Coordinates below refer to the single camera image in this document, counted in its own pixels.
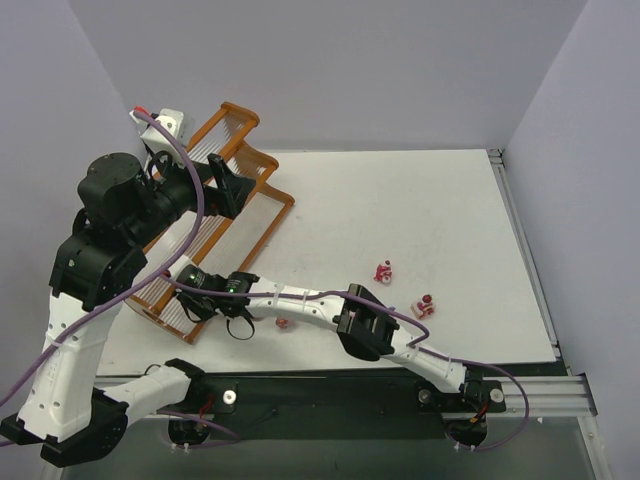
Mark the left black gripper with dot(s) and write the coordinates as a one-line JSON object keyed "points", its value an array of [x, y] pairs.
{"points": [[222, 181]]}

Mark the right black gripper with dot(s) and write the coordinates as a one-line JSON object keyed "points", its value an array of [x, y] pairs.
{"points": [[189, 297]]}

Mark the red pink bear toy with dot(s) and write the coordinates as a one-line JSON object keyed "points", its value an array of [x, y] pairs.
{"points": [[383, 273]]}

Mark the red white cake toy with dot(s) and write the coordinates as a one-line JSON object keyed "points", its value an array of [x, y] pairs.
{"points": [[423, 308]]}

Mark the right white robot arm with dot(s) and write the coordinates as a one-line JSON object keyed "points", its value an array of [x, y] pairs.
{"points": [[367, 330]]}

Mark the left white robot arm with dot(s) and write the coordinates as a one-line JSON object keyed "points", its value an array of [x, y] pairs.
{"points": [[123, 210]]}

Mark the orange tiered display shelf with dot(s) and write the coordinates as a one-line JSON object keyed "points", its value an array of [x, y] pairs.
{"points": [[221, 246]]}

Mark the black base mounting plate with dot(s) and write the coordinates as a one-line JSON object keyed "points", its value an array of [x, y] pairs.
{"points": [[369, 404]]}

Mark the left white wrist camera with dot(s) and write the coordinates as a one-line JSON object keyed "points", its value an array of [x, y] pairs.
{"points": [[177, 123]]}

